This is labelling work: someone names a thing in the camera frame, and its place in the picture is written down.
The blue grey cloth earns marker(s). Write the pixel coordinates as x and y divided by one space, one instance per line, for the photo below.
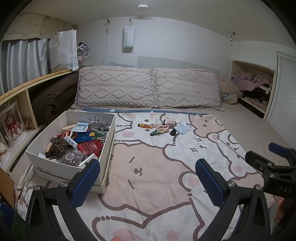
227 97

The dark clothes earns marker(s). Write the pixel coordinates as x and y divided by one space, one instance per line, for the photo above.
256 93

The grey curtain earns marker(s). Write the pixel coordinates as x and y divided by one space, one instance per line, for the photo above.
25 62

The beige bed sheet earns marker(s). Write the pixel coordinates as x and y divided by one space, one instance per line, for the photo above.
245 120

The green plastic clip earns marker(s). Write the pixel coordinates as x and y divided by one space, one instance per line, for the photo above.
154 133

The white cylinder with label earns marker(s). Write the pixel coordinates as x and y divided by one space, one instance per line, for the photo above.
70 141

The clear bag of small things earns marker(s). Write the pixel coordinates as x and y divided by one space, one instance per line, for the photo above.
82 53

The brown cardboard sheet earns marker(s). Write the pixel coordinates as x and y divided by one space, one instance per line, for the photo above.
7 185

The red plush in clear box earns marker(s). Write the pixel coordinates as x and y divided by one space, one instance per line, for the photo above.
11 125

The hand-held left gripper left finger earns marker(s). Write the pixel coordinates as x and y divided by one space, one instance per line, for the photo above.
85 183

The round ceiling light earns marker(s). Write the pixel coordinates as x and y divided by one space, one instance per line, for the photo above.
142 6

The wall closet shelf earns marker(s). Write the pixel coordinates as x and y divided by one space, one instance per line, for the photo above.
238 67

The person's right hand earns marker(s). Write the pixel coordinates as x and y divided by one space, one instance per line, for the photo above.
280 209

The beige textured pillow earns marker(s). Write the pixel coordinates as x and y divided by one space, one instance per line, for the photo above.
115 85
187 88

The light wooden piece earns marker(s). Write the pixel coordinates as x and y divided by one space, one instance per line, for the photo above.
68 127

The orange yellow tube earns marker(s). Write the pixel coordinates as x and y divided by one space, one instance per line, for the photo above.
145 125

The blue flat box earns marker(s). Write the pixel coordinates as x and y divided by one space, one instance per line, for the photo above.
83 139

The pink scissors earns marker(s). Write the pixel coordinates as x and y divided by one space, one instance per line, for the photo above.
162 129

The small black item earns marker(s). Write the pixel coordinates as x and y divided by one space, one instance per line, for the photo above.
173 132

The pink clothes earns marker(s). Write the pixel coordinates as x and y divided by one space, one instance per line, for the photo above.
252 80

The metal back scratcher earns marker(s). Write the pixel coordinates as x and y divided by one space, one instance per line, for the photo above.
231 145

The white louvered door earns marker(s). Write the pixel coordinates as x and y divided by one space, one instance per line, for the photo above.
281 92

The white hanging pouch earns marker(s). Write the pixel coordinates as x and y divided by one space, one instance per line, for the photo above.
129 37

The white plush in clear box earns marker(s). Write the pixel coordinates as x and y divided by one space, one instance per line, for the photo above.
3 151

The pink earphone case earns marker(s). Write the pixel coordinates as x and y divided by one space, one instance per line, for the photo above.
171 123

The beige cushion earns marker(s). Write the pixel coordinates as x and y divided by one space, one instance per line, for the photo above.
227 87

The brown folded duvet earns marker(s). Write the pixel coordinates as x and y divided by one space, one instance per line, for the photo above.
55 97

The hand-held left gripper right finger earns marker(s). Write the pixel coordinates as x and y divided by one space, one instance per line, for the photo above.
208 183

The white cardboard box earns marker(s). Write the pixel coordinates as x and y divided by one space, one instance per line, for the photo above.
108 148

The green box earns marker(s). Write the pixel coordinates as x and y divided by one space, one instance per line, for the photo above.
13 222

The paper banner with drawings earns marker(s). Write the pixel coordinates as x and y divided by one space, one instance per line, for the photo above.
34 25

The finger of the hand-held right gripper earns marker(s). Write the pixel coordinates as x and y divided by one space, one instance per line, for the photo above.
278 148
256 160

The wooden shelf unit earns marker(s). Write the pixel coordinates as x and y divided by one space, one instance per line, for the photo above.
23 97

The light blue medicine packet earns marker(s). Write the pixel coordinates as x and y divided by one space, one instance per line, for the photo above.
182 128

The pile of metal clips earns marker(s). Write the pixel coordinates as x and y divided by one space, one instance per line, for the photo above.
100 125

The cartoon printed blanket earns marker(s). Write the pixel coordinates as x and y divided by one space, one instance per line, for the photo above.
161 173

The clear plastic bag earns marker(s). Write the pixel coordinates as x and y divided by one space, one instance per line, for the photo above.
71 157

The white shopping bag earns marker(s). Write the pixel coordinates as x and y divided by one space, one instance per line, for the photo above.
63 51

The red foil packet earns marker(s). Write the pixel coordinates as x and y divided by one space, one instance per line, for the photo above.
90 147

